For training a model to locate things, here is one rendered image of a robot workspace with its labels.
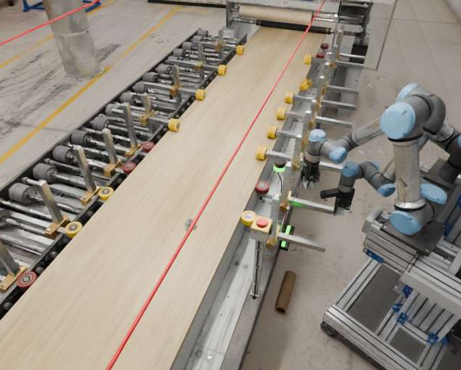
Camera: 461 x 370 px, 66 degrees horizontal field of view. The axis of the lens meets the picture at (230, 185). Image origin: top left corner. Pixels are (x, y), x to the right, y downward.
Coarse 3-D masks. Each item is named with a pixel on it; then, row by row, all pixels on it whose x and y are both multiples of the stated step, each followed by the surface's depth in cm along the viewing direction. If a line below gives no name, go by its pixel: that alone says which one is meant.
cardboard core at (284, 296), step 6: (288, 276) 254; (294, 276) 256; (288, 282) 250; (282, 288) 248; (288, 288) 247; (282, 294) 244; (288, 294) 244; (282, 300) 240; (288, 300) 242; (276, 306) 239; (282, 306) 237; (282, 312) 241
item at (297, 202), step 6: (270, 192) 205; (270, 198) 205; (294, 198) 201; (294, 204) 201; (300, 204) 200; (306, 204) 198; (312, 204) 198; (318, 204) 198; (318, 210) 198; (324, 210) 196; (330, 210) 195
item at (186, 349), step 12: (312, 72) 364; (288, 120) 285; (276, 144) 254; (264, 168) 231; (264, 180) 242; (252, 204) 219; (240, 228) 203; (228, 252) 188; (228, 264) 195; (216, 276) 174; (216, 288) 180; (204, 300) 163; (204, 312) 168; (192, 324) 154; (192, 336) 158; (192, 348) 163; (180, 360) 148
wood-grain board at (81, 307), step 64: (256, 64) 326; (192, 128) 247; (256, 128) 247; (128, 192) 199; (192, 192) 199; (64, 256) 167; (128, 256) 167; (192, 256) 167; (64, 320) 144; (128, 320) 144; (192, 320) 144
